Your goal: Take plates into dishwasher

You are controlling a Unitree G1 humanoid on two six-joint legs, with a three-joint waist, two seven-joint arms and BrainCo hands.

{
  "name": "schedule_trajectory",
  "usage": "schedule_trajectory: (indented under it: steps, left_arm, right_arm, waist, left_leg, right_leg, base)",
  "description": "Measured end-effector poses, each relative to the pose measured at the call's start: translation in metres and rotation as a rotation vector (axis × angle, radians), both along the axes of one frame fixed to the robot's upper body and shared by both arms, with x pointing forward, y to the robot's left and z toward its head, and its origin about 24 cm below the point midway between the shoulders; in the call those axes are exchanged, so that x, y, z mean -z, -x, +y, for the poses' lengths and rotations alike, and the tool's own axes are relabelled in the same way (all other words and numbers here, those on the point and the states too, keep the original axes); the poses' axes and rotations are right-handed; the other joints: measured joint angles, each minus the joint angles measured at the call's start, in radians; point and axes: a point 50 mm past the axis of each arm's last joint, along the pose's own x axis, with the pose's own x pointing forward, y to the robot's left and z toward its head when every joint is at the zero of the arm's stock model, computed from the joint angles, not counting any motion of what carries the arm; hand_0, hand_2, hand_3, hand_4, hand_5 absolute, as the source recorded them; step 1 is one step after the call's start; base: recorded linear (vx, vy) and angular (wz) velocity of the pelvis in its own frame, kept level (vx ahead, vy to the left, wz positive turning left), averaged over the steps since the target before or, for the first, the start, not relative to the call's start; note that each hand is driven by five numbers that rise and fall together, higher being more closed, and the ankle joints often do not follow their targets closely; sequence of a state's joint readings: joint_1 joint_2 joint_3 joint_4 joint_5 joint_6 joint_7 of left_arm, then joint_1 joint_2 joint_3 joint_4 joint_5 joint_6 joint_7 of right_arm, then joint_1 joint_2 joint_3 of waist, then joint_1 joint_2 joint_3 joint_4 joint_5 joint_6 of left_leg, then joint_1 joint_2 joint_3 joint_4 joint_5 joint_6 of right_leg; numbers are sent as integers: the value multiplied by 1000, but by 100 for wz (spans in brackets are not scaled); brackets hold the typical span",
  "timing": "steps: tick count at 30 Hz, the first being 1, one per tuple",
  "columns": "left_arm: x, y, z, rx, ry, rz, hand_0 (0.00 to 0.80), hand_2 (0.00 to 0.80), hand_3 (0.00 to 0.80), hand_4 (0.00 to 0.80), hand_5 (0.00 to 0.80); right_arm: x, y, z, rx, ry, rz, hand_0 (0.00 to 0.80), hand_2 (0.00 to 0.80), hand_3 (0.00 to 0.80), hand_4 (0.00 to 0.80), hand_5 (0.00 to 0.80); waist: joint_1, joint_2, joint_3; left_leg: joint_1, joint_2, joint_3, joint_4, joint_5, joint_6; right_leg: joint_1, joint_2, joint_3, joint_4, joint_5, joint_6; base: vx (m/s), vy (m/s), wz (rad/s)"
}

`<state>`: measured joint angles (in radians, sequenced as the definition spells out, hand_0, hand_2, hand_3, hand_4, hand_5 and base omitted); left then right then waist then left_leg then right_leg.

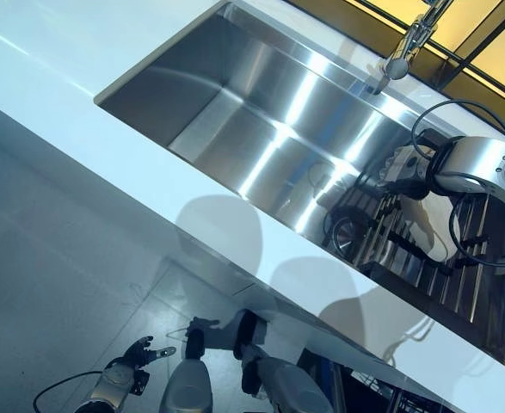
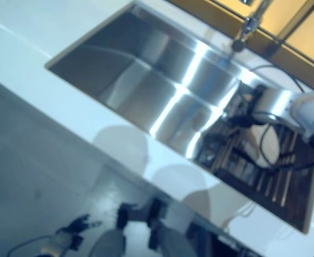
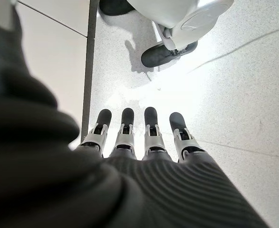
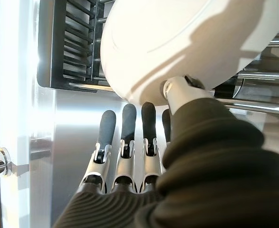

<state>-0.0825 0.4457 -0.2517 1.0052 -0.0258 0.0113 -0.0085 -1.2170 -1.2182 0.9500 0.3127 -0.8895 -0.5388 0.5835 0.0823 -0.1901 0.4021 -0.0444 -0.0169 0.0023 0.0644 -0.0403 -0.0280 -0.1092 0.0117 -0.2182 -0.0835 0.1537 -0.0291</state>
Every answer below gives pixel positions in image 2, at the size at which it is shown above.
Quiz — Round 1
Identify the beige ceramic plate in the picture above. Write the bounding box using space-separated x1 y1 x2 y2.
243 124 281 169

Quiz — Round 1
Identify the stainless steel kitchen sink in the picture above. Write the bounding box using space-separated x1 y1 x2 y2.
45 0 314 234

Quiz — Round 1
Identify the dark robot right hand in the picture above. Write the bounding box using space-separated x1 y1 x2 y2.
226 85 265 129

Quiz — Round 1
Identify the chrome gooseneck kitchen faucet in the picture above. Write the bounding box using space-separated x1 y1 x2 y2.
231 0 270 54

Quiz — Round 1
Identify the wide glossy white cabinet door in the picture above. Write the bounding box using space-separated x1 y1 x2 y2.
0 73 173 257

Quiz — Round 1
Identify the black sink dish rack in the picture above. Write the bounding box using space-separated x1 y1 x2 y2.
196 82 314 231

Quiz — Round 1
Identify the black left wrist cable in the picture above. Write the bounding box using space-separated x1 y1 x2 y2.
6 235 53 257

